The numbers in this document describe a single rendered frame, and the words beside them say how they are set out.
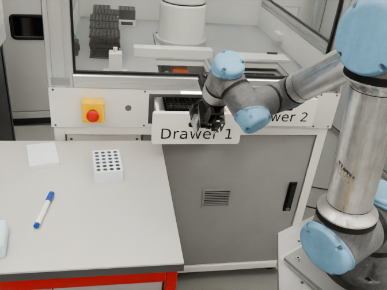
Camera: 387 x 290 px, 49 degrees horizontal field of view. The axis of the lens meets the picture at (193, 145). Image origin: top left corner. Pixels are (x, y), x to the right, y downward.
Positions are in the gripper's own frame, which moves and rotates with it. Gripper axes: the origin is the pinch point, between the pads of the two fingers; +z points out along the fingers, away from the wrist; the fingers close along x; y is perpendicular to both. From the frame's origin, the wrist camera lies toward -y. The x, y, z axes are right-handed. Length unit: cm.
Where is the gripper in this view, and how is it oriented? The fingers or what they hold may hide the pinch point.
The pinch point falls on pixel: (201, 122)
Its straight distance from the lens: 129.6
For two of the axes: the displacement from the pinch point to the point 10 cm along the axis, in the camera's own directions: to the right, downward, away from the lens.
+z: -1.7, 4.1, 9.0
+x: 9.8, 0.0, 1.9
